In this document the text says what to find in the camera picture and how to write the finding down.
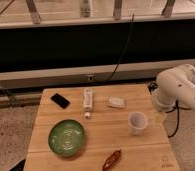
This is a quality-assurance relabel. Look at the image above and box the red chili pepper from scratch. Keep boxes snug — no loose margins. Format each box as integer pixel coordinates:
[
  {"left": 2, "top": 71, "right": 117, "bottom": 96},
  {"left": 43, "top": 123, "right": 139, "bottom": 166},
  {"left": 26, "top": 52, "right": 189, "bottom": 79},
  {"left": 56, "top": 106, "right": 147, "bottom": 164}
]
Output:
[{"left": 102, "top": 150, "right": 121, "bottom": 171}]

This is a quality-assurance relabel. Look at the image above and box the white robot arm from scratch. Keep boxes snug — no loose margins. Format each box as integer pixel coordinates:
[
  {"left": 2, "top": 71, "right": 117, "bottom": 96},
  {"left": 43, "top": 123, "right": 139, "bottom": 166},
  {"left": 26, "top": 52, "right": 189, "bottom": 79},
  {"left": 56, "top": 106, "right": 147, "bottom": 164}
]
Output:
[{"left": 151, "top": 64, "right": 195, "bottom": 126}]

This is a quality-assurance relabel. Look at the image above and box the green ceramic bowl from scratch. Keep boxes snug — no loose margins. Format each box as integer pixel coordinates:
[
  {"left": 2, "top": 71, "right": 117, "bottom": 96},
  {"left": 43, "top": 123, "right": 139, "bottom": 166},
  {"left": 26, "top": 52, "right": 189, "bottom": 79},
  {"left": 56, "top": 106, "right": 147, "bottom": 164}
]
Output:
[{"left": 48, "top": 119, "right": 86, "bottom": 157}]

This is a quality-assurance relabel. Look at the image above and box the white plastic cup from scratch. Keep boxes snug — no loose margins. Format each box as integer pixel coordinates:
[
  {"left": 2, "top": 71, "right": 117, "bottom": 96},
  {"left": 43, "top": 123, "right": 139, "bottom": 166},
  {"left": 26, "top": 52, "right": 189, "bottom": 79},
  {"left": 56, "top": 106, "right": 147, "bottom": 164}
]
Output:
[{"left": 128, "top": 112, "right": 148, "bottom": 135}]

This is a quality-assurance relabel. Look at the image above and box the white tube with cap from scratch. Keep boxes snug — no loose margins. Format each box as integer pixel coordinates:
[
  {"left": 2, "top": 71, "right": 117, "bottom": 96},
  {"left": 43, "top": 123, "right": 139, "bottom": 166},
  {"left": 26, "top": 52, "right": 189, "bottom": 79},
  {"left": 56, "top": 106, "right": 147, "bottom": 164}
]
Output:
[{"left": 83, "top": 88, "right": 93, "bottom": 119}]

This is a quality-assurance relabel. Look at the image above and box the black smartphone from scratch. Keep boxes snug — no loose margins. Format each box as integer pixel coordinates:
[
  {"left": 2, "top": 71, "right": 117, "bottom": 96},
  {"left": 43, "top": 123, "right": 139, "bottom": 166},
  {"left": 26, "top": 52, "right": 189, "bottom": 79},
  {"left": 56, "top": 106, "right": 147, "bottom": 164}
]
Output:
[{"left": 51, "top": 93, "right": 70, "bottom": 109}]

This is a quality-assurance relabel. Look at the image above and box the black floor cable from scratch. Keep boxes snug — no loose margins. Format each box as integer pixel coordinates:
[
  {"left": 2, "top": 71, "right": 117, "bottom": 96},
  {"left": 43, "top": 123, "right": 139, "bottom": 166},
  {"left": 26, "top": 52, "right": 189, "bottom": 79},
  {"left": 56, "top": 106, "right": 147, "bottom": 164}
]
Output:
[{"left": 147, "top": 81, "right": 193, "bottom": 139}]

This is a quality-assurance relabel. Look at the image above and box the black hanging cable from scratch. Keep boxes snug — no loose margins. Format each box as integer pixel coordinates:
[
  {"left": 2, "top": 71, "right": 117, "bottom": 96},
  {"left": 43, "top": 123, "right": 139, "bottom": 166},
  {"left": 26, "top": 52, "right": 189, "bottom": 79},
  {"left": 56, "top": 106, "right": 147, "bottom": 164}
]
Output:
[{"left": 105, "top": 13, "right": 136, "bottom": 83}]

